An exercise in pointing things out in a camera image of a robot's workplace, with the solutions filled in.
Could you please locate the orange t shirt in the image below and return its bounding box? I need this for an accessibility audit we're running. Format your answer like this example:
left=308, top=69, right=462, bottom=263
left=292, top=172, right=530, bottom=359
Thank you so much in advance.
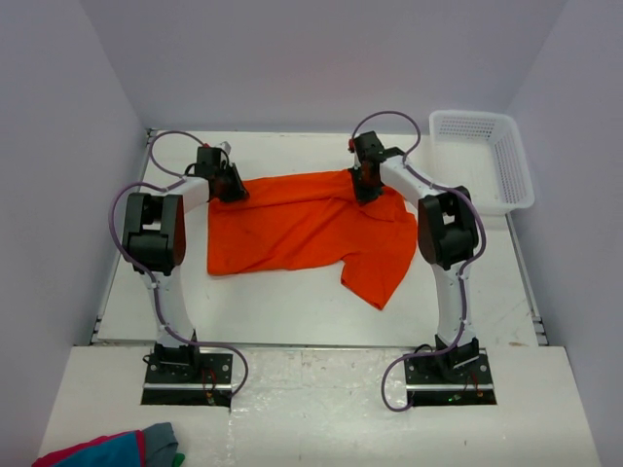
left=206, top=170, right=418, bottom=309

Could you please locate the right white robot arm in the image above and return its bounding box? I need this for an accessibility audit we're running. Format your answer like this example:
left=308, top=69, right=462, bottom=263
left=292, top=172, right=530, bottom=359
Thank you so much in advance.
left=348, top=131, right=480, bottom=379

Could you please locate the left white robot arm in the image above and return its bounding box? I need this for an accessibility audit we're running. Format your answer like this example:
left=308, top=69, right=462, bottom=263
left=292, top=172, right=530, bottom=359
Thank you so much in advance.
left=108, top=142, right=248, bottom=385

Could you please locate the white plastic basket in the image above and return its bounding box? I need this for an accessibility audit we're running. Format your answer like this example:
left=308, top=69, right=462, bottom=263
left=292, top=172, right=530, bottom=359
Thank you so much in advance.
left=429, top=110, right=534, bottom=216

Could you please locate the grey folded t shirt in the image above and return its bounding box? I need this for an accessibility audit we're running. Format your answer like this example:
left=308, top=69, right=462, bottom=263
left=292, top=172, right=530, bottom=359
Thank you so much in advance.
left=142, top=422, right=178, bottom=467

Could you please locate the green folded t shirt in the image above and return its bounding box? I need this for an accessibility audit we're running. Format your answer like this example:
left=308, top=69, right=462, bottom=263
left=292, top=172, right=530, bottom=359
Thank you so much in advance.
left=172, top=452, right=186, bottom=467

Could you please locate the teal folded t shirt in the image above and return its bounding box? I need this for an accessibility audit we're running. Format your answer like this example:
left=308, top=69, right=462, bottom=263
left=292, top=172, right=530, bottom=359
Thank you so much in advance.
left=53, top=430, right=147, bottom=467

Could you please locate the pink folded t shirt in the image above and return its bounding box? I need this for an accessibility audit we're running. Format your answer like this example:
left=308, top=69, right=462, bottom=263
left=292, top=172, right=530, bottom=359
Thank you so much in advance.
left=31, top=429, right=147, bottom=467

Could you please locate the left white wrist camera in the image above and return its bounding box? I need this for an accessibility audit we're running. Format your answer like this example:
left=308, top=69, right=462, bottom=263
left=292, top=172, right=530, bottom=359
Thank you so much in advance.
left=217, top=141, right=231, bottom=154

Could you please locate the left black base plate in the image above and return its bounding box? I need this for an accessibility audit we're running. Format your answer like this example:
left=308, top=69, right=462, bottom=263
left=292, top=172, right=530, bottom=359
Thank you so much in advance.
left=140, top=351, right=234, bottom=409

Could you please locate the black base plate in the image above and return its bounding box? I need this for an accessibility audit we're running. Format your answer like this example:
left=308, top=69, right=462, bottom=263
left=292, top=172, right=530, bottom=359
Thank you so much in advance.
left=404, top=349, right=497, bottom=408
left=140, top=351, right=234, bottom=409

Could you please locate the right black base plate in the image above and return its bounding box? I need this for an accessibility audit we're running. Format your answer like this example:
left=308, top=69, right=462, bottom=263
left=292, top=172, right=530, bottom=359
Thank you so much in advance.
left=404, top=349, right=497, bottom=408

